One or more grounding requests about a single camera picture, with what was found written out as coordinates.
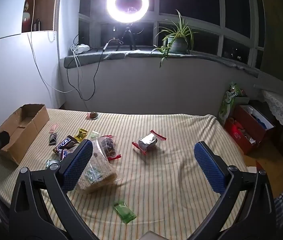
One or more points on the striped cream blanket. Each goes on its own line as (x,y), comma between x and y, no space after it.
(161,180)

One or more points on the pink candy packet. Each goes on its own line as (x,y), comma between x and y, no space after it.
(54,128)

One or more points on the green snack bag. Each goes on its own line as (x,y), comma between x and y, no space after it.
(226,105)

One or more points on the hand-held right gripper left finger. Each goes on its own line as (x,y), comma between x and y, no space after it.
(77,166)

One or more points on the green snack packet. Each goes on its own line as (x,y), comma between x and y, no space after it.
(124,211)

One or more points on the wooden shelf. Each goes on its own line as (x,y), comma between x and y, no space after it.
(45,7)

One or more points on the red box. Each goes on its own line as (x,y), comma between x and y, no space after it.
(241,132)

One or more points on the silver snack with red ends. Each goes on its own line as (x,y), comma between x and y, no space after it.
(147,142)

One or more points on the yellow candy packet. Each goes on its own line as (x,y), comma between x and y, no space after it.
(81,134)

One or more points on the brown cardboard box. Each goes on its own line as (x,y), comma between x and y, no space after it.
(21,135)

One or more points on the potted spider plant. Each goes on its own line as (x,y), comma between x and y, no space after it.
(177,41)

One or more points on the black white patterned candy packet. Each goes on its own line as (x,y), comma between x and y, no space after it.
(52,139)

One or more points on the black tripod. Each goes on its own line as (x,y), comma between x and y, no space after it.
(126,36)

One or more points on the large clear snack bag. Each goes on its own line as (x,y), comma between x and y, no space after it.
(99,172)

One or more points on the checkered cloth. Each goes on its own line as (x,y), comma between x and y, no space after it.
(281,207)

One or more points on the clear packet with green candy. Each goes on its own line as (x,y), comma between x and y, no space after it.
(94,135)

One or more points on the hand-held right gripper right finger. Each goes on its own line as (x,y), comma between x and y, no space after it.
(209,166)

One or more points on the white cabinet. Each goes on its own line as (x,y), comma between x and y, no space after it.
(6,75)

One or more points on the white power strip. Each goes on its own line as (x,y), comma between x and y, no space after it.
(81,48)

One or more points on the brown chocolate bar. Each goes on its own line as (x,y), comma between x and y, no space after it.
(65,143)
(63,154)

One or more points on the red figurine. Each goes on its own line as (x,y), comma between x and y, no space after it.
(27,15)

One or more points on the brown cake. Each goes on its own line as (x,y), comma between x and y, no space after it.
(107,146)

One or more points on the braised egg snack packet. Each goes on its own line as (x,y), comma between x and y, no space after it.
(93,115)

